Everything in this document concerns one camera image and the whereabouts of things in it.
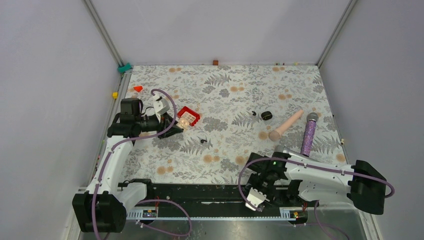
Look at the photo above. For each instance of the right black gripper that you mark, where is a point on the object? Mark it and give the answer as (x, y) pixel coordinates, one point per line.
(252, 182)

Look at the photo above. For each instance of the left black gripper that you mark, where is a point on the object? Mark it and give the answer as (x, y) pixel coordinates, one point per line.
(172, 130)

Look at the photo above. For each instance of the beige earbud charging case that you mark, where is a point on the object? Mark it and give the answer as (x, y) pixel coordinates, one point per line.
(183, 124)

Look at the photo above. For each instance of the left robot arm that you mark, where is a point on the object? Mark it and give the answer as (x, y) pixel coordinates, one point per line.
(102, 208)

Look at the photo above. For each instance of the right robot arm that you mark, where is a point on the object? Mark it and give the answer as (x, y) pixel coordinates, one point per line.
(285, 177)

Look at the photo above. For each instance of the black earbud charging case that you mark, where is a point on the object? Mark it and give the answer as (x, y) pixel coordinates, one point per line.
(266, 115)

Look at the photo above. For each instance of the red plastic basket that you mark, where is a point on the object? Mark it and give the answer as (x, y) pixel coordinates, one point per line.
(190, 115)

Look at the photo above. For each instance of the silver microphone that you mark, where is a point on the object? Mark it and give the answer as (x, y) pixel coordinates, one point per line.
(291, 151)

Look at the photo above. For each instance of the orange triangle block upper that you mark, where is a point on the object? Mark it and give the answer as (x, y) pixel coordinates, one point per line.
(138, 88)

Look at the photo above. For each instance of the pink toy microphone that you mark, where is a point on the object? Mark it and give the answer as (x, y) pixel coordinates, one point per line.
(277, 133)

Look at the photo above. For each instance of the floral patterned mat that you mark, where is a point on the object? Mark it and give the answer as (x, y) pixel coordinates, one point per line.
(225, 97)

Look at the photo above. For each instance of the purple glitter microphone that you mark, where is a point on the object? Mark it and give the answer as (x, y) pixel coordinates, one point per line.
(309, 133)

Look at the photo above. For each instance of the teal block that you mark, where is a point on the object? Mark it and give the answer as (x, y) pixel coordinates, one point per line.
(124, 68)

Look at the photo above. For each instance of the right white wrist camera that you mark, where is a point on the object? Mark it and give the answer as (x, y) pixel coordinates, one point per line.
(255, 200)

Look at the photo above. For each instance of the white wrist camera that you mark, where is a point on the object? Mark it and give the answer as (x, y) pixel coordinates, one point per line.
(255, 200)
(160, 106)

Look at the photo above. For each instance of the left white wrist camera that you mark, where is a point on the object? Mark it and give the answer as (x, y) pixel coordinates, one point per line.
(160, 106)

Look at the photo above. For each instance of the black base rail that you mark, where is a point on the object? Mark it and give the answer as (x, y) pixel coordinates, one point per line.
(212, 202)

